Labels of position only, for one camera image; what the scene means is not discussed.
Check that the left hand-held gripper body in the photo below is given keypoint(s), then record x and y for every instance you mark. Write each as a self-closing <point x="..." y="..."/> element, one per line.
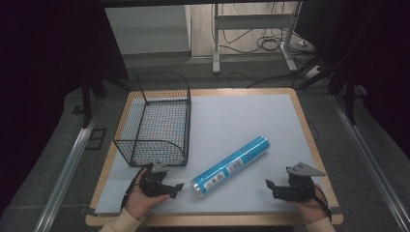
<point x="151" y="183"/>

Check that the white metal desk frame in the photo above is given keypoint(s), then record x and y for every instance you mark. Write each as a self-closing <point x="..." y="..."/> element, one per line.
<point x="251" y="22"/>

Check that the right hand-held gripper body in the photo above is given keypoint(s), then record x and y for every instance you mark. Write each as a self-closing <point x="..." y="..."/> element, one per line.
<point x="301" y="187"/>

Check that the white panel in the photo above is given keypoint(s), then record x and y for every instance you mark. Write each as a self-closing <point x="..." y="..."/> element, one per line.
<point x="148" y="29"/>

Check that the dark curtain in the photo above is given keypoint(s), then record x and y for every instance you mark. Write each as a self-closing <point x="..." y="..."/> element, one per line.
<point x="42" y="80"/>
<point x="380" y="64"/>

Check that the person's left hand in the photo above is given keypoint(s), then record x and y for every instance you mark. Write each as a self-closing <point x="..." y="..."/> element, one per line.
<point x="138" y="203"/>

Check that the black floor plate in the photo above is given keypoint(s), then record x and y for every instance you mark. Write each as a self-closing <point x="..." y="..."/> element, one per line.
<point x="96" y="139"/>

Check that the person's right hand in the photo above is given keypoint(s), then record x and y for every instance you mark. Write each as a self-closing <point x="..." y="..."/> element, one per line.
<point x="314" y="209"/>

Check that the blue cylindrical tube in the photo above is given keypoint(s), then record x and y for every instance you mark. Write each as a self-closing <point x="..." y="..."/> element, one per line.
<point x="230" y="166"/>

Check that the aluminium rail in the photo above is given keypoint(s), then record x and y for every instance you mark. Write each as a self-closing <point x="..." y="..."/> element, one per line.
<point x="67" y="170"/>
<point x="370" y="161"/>

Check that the pale blue table mat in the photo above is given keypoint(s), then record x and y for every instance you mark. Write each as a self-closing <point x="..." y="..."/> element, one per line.
<point x="245" y="122"/>

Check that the white power strip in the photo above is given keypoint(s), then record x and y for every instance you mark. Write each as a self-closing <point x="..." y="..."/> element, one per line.
<point x="313" y="72"/>

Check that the black metal stand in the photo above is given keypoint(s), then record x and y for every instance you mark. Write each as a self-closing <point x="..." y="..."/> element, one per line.
<point x="349" y="96"/>
<point x="86" y="103"/>

